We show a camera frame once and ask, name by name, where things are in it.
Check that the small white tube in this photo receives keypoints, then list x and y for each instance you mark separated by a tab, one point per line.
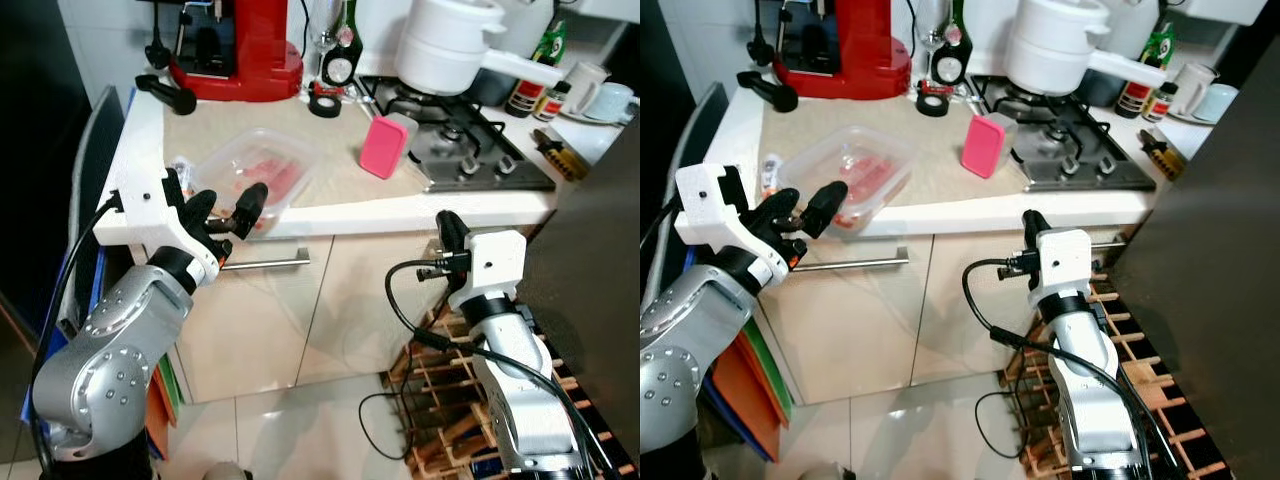
775	172
182	170

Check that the dark brown lying bottle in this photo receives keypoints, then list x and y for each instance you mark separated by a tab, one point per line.
1165	158
560	158

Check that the pink lidded box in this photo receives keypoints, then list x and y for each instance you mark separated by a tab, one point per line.
383	148
985	148

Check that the orange cutting board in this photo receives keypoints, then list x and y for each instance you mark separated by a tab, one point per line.
750	390
158	410

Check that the black gas hob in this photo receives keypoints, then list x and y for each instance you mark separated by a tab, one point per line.
470	150
1080	150

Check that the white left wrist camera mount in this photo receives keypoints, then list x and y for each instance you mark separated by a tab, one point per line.
720	225
150	220

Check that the beige table mat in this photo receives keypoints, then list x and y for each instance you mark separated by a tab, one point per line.
330	185
940	185

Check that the green glass bottle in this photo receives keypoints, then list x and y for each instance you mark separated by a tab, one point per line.
1133	95
525	95

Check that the small dark sauce bottle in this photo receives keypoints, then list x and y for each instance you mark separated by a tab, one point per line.
548	105
1158	105

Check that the red coffee machine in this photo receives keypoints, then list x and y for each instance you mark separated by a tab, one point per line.
870	50
260	50

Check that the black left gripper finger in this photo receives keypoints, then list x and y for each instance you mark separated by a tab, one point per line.
827	205
250	207
200	210
777	210

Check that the green cutting board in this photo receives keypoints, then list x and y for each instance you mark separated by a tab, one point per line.
173	385
778	370

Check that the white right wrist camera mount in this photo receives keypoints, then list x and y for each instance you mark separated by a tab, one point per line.
495	262
1066	262

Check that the black fridge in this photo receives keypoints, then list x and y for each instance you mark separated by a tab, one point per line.
660	100
30	150

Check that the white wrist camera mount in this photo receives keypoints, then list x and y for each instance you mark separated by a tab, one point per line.
150	220
1066	262
495	262
720	225

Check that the black tape roll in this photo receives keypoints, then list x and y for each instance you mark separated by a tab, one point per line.
919	100
311	100

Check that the beige glossy cabinet door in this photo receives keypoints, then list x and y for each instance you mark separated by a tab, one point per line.
250	330
350	320
970	310
860	340

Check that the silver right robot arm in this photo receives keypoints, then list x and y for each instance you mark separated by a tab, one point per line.
520	390
1090	390

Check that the dark bottle with dial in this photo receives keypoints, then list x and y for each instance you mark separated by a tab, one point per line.
342	68
950	68

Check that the dark glossy cabinet side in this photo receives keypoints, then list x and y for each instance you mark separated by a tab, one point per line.
590	300
1220	300

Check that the clear wine glass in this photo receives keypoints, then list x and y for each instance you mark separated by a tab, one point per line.
930	28
326	30

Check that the white mug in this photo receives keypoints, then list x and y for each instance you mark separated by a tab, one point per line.
585	90
1193	88

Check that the wooden wine rack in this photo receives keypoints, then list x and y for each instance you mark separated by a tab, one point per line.
455	425
1150	375

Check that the grey tray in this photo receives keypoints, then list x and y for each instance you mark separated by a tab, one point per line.
700	130
100	150

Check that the clear plastic food container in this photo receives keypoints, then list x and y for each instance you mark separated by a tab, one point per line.
870	160
285	165

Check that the light blue cup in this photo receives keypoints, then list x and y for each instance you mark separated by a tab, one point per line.
612	103
1222	103

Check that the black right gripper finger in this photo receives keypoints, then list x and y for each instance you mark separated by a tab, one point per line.
1037	233
454	235

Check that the blue cutting board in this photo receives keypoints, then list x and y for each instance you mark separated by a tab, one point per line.
97	290
725	420

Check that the grey robot foot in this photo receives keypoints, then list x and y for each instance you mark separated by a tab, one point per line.
228	471
825	472

